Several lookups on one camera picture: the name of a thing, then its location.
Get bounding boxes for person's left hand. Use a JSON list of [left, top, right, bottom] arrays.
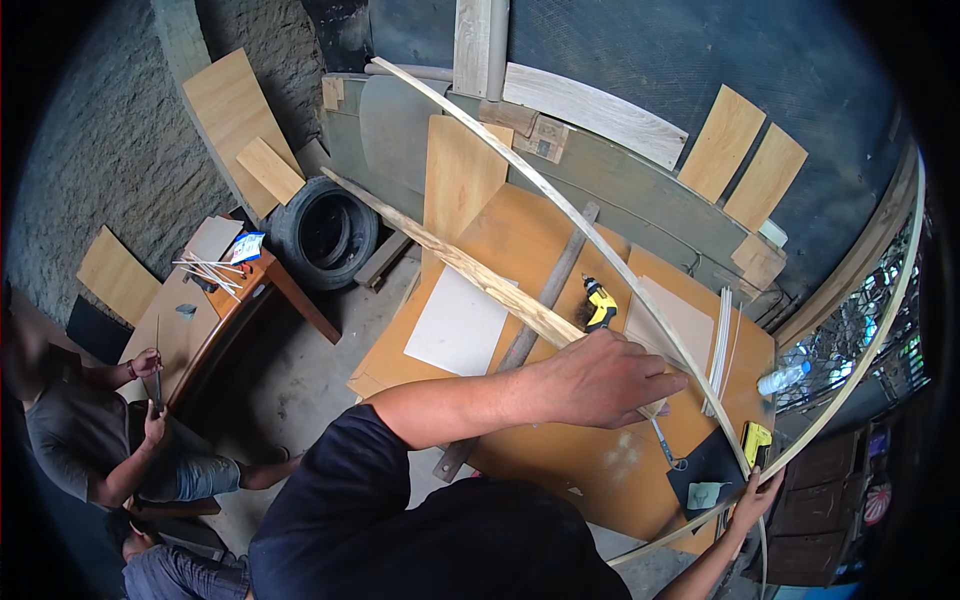
[[540, 329, 689, 431]]

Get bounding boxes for person's right hand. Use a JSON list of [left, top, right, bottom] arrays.
[[729, 465, 786, 536]]

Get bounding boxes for thin bent wood strip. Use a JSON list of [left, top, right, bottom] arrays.
[[371, 57, 770, 597], [606, 150, 928, 567]]

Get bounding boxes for long light wooden plank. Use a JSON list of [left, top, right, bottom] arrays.
[[321, 166, 670, 420]]

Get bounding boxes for yellow tape measure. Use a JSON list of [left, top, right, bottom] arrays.
[[740, 421, 774, 471]]

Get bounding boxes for dark wooden cabinet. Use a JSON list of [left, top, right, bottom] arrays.
[[748, 426, 873, 588]]

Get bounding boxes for black sheet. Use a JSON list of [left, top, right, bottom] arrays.
[[666, 427, 753, 523]]

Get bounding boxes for grey face mask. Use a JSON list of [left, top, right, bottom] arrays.
[[686, 481, 733, 513]]

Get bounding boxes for clear plastic water bottle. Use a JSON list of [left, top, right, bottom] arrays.
[[756, 361, 813, 397]]

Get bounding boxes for bundle of white thin strips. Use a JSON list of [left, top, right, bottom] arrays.
[[700, 287, 744, 418]]

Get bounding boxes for metal window grille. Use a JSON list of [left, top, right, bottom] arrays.
[[774, 213, 933, 415]]

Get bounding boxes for beige sheet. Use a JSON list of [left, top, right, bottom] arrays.
[[622, 276, 716, 370]]

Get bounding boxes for small wood block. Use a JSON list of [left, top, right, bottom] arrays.
[[730, 232, 789, 301]]

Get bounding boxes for brown wooden beam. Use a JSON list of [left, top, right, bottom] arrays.
[[771, 141, 921, 352]]

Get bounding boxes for large grey green board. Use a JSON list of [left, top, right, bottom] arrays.
[[321, 72, 774, 301]]

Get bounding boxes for white sheet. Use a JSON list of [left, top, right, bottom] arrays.
[[403, 264, 520, 378]]

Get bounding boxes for orange plywood work table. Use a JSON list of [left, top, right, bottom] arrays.
[[347, 182, 777, 558]]

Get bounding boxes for person's body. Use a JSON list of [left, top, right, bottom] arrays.
[[247, 405, 635, 600]]

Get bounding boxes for curved pale wood board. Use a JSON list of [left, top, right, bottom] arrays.
[[501, 61, 690, 172]]

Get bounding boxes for brown cardboard piece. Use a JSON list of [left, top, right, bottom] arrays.
[[513, 114, 571, 165]]

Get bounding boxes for upright light wood panel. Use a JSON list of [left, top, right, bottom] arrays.
[[420, 114, 516, 280]]

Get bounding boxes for dark wood board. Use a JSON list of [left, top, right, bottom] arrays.
[[352, 228, 414, 294]]

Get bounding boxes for black rubber tyre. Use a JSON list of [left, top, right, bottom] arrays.
[[266, 175, 381, 293]]

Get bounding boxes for white blue packet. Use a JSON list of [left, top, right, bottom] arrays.
[[228, 231, 267, 266]]

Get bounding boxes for small light wood plank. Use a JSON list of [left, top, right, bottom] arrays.
[[235, 136, 308, 207]]

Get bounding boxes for bundle of white sticks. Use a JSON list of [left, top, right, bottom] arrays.
[[171, 252, 249, 303]]

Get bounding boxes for brown wooden desk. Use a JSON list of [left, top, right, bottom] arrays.
[[116, 216, 343, 411]]

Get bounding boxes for grey cardboard sheet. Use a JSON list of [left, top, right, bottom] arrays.
[[183, 215, 246, 264]]

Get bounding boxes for thin metal tool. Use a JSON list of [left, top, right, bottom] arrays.
[[153, 315, 165, 418]]

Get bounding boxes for large light wood panel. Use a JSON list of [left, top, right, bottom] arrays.
[[181, 48, 306, 220]]

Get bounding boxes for black panel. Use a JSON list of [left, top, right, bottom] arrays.
[[65, 294, 135, 367]]

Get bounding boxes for grey handled scissors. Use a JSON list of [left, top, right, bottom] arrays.
[[648, 417, 689, 473]]

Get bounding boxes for yellow cordless drill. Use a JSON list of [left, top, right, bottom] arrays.
[[581, 275, 621, 335]]

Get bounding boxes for pale wooden post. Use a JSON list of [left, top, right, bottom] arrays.
[[452, 0, 512, 103]]

